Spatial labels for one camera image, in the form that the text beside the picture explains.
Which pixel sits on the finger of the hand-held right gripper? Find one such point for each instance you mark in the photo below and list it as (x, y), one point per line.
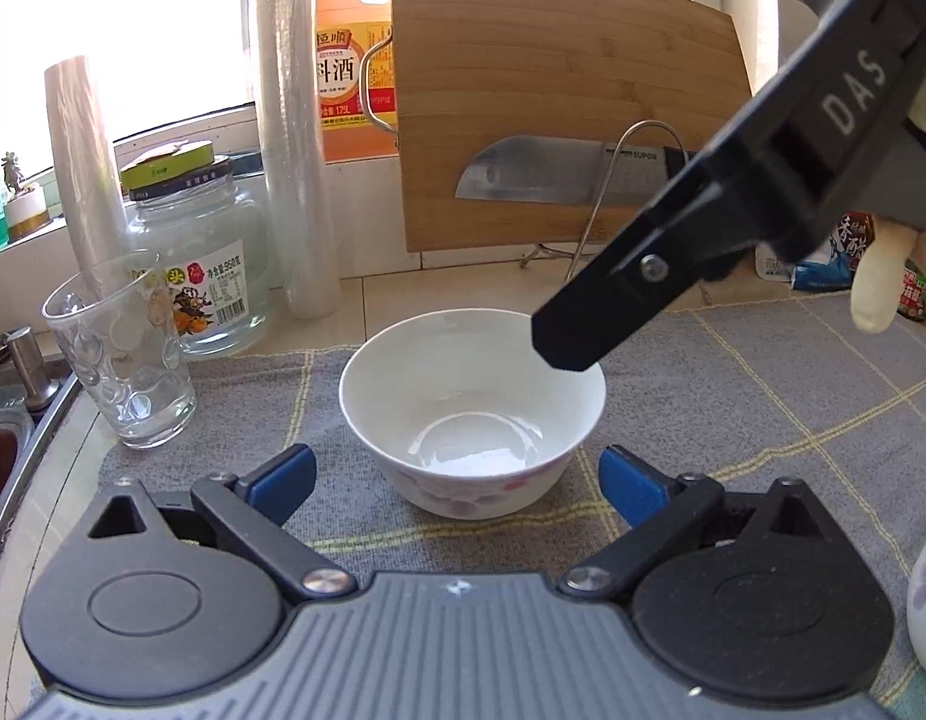
(620, 292)

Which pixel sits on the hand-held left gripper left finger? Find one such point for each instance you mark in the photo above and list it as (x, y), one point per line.
(287, 476)

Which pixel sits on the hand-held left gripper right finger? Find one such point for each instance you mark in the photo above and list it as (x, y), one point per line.
(632, 484)

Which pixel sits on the person's right hand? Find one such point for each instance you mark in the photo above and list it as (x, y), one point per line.
(879, 277)

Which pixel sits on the dark vinegar bottle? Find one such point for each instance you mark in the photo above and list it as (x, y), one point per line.
(853, 240)

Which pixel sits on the grey checked cloth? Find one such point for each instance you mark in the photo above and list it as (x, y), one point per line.
(770, 390)

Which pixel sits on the white and blue salt bag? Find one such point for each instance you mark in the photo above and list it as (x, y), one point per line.
(815, 274)

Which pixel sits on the clear drinking glass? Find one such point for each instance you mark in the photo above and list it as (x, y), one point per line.
(126, 360)

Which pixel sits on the green-lidded sauce jar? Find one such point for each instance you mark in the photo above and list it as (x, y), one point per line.
(913, 292)

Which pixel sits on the large glass jar green lid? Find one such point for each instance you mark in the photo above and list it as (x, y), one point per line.
(223, 255)

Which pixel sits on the bamboo cutting board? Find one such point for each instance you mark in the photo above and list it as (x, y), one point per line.
(545, 67)

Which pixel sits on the metal sink fitting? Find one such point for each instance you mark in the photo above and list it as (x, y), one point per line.
(30, 367)

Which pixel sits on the orange cooking wine jug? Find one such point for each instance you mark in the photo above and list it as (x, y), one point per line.
(343, 90)

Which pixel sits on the tall plastic wrap roll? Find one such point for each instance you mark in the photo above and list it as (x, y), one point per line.
(290, 127)

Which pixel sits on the short plastic wrap roll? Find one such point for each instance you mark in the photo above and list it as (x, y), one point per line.
(84, 165)

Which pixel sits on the small potted plant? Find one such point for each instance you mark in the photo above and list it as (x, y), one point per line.
(24, 206)

